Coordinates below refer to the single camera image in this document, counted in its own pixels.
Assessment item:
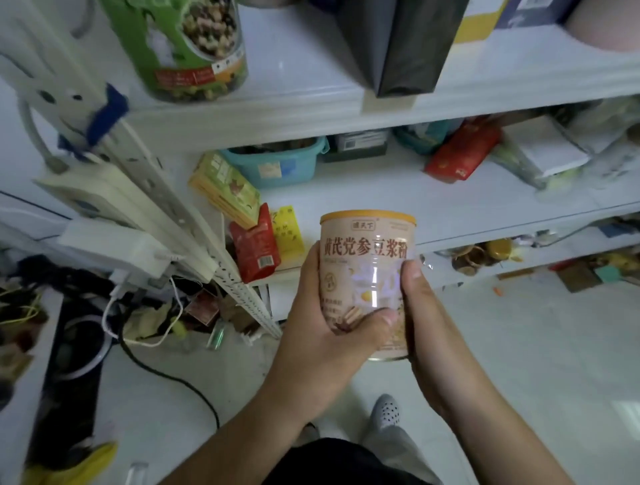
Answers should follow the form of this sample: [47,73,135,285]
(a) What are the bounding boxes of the beige canister orange lid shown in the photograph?
[318,209,417,361]

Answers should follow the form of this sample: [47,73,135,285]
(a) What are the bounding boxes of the person's right forearm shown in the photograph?
[440,390,576,485]

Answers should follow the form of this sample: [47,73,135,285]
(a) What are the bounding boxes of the yellow plastic bag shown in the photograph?
[25,440,116,485]

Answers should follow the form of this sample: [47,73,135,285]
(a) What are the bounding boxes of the white flat box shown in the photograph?
[500,115,591,181]

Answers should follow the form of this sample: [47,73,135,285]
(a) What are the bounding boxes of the dark blue moon box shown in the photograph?
[495,0,581,29]

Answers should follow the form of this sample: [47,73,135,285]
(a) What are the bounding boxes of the person's left hand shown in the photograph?
[262,240,401,421]

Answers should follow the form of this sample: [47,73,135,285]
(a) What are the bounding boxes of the white ring light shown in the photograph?
[55,314,116,381]

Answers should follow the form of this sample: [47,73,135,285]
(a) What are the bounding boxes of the tall black and yellow box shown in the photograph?
[335,0,506,98]

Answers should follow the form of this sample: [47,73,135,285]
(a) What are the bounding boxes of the white metal shelving unit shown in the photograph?
[0,0,640,341]

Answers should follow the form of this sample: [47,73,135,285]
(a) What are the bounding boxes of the teal plastic basket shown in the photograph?
[220,137,329,191]

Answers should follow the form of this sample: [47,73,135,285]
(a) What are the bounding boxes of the teal pouch bag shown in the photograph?
[393,120,461,156]

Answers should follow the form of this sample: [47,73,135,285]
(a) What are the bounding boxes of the person's white shoe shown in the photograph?
[362,394,403,441]

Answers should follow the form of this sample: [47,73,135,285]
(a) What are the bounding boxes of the white power adapter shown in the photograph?
[55,218,176,281]

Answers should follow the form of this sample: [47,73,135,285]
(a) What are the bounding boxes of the green snack packet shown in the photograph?
[190,152,261,229]

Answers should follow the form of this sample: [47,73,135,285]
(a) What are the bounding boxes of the red snack packet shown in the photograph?
[229,203,282,284]

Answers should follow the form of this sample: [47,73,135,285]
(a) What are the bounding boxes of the pink cylinder canister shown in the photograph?
[565,0,640,53]

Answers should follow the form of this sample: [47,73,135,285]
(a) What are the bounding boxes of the yellow tag packet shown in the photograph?
[272,206,306,259]

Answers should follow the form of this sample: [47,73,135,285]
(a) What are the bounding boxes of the person's black clothing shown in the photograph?
[262,436,431,485]

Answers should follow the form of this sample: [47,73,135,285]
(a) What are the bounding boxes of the person's right hand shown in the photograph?
[400,258,471,421]

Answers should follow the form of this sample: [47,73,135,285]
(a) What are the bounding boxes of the blue tape strip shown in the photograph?
[85,85,131,146]

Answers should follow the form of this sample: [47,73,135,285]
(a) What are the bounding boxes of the red pouch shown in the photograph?
[424,118,503,184]

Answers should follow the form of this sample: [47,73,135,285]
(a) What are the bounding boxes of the clear green label nut jar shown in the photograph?
[100,0,249,103]

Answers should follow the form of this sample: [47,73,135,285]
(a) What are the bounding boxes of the small black grey boxes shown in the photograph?
[325,128,393,161]

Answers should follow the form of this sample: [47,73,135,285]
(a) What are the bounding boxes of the white power strip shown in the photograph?
[35,165,219,284]

